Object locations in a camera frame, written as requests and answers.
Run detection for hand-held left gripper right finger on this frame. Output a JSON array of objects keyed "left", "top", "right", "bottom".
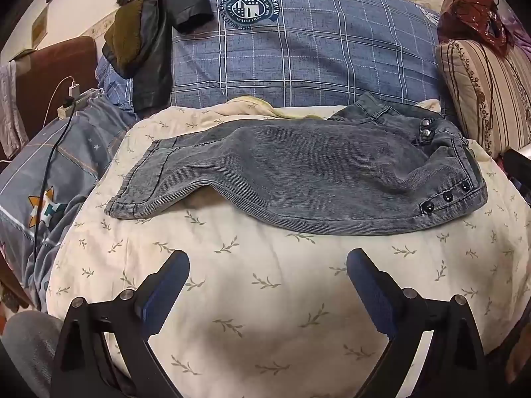
[{"left": 346, "top": 249, "right": 490, "bottom": 398}]

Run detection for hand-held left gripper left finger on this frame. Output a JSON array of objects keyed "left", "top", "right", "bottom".
[{"left": 50, "top": 250, "right": 191, "bottom": 398}]

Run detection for grey corduroy pants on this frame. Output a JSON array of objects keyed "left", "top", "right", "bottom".
[{"left": 105, "top": 91, "right": 489, "bottom": 236}]

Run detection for beige striped pillow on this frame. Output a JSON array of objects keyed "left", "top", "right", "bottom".
[{"left": 435, "top": 39, "right": 531, "bottom": 158}]

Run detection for cream leaf-print blanket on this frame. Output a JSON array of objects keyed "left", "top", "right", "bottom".
[{"left": 41, "top": 95, "right": 531, "bottom": 398}]

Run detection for purple cloth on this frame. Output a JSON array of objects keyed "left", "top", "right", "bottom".
[{"left": 498, "top": 4, "right": 531, "bottom": 50}]

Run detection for person's leg in grey trousers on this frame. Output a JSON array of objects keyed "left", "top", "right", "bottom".
[{"left": 0, "top": 311, "right": 63, "bottom": 398}]

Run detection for red-brown plastic bag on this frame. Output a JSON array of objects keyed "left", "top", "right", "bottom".
[{"left": 437, "top": 0, "right": 509, "bottom": 56}]

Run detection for grey star-print quilt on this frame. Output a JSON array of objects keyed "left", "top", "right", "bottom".
[{"left": 0, "top": 91, "right": 137, "bottom": 311}]

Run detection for white power strip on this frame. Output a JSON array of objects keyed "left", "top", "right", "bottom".
[{"left": 57, "top": 89, "right": 98, "bottom": 119}]

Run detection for blue plaid duvet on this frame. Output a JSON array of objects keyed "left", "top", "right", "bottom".
[{"left": 95, "top": 0, "right": 457, "bottom": 119}]

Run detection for pink-grey cloth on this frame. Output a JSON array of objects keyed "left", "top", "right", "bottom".
[{"left": 0, "top": 61, "right": 30, "bottom": 160}]

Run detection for black leather jacket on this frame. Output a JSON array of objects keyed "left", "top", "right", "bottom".
[{"left": 102, "top": 0, "right": 216, "bottom": 112}]

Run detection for brown headboard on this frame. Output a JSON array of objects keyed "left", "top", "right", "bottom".
[{"left": 14, "top": 36, "right": 98, "bottom": 142}]

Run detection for black cable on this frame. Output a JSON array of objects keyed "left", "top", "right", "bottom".
[{"left": 31, "top": 95, "right": 77, "bottom": 274}]

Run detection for white cable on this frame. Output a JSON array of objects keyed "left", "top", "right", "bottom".
[{"left": 43, "top": 76, "right": 75, "bottom": 129}]

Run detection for small wall picture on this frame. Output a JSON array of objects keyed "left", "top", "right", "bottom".
[{"left": 32, "top": 6, "right": 48, "bottom": 48}]

